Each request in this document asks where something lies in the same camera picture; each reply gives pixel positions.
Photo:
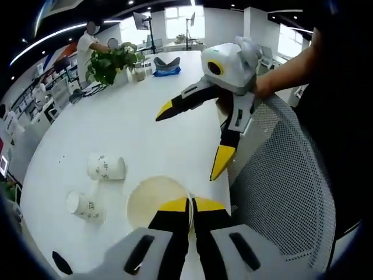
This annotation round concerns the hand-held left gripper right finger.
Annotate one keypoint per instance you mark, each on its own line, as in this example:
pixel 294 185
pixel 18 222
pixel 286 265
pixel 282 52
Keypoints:
pixel 218 245

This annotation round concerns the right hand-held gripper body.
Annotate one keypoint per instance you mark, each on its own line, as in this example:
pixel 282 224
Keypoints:
pixel 236 67

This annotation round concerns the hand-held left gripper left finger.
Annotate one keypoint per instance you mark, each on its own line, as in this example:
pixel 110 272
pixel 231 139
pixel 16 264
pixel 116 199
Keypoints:
pixel 166 242

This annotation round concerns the stack of white paper cups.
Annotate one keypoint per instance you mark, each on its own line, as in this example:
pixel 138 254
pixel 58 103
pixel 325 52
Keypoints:
pixel 151 198

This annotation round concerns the green printed white paper cup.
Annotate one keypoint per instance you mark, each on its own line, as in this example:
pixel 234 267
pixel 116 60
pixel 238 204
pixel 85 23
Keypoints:
pixel 87 210
pixel 105 167

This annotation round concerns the person's right hand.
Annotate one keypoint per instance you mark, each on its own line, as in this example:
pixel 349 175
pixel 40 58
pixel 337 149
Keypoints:
pixel 263 86

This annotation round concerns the blue packet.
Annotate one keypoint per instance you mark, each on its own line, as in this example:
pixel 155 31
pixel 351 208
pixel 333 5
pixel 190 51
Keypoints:
pixel 167 72

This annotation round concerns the grey neck pillow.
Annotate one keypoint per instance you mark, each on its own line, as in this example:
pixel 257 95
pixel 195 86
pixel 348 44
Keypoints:
pixel 166 64

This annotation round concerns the glass jar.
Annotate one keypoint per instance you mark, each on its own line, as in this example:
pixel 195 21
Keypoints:
pixel 148 69
pixel 139 74

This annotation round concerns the black monitor on stand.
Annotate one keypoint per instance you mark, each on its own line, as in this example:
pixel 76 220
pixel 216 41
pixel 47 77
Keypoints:
pixel 139 20
pixel 192 20

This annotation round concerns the white plant pot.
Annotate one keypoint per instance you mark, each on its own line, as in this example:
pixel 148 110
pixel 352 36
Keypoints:
pixel 121 77

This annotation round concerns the white table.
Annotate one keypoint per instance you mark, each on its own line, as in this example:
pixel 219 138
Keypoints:
pixel 131 140

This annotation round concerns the grey mesh office chair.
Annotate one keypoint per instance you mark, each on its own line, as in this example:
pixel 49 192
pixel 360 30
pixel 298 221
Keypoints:
pixel 285 189

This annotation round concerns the green potted plant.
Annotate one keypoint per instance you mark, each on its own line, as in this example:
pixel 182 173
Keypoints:
pixel 107 65

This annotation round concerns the person's black shirt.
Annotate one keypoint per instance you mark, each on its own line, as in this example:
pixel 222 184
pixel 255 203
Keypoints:
pixel 335 131

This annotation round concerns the black computer mouse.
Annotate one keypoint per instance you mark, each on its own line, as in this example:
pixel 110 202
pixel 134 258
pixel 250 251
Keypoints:
pixel 61 262

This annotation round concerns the grey round device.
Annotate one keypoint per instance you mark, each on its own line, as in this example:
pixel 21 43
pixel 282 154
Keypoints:
pixel 76 96

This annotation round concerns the white office chair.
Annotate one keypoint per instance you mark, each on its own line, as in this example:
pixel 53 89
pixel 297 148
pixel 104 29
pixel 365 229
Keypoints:
pixel 59 94

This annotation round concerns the curved ceiling light strip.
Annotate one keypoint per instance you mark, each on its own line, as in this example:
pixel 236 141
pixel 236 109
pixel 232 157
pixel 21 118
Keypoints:
pixel 52 36

